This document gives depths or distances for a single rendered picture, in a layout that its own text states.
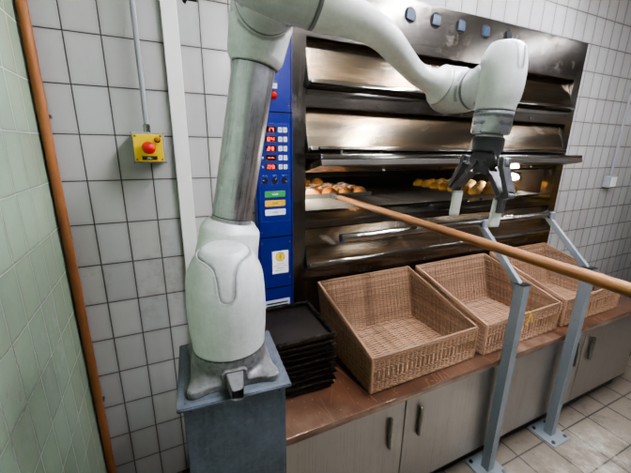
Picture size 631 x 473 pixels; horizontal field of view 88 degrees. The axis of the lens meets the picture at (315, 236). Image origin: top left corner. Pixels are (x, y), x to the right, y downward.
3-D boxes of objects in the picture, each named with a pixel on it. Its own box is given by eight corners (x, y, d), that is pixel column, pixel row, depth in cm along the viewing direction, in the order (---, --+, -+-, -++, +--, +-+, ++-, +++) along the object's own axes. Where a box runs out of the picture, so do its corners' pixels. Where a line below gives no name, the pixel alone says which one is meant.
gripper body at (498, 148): (464, 134, 84) (457, 171, 87) (491, 134, 76) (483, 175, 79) (486, 137, 87) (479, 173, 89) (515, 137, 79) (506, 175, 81)
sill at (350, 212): (300, 220, 154) (300, 211, 153) (540, 199, 228) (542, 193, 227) (305, 221, 149) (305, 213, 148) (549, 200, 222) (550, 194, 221)
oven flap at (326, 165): (321, 165, 129) (302, 173, 147) (582, 161, 202) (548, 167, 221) (321, 159, 129) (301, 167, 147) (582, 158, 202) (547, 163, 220)
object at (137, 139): (134, 162, 115) (130, 132, 112) (166, 161, 119) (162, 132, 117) (133, 163, 109) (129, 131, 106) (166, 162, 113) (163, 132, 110)
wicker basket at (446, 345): (314, 331, 164) (315, 280, 157) (404, 310, 187) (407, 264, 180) (369, 397, 121) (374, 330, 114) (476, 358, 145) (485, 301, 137)
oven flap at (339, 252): (306, 267, 154) (300, 225, 155) (543, 232, 228) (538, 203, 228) (310, 267, 150) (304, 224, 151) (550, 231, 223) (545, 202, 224)
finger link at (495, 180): (490, 163, 84) (494, 160, 82) (507, 201, 79) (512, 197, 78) (478, 162, 82) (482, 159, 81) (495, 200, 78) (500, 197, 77)
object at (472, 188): (410, 185, 264) (410, 178, 263) (454, 183, 284) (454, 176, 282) (474, 195, 211) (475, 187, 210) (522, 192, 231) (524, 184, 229)
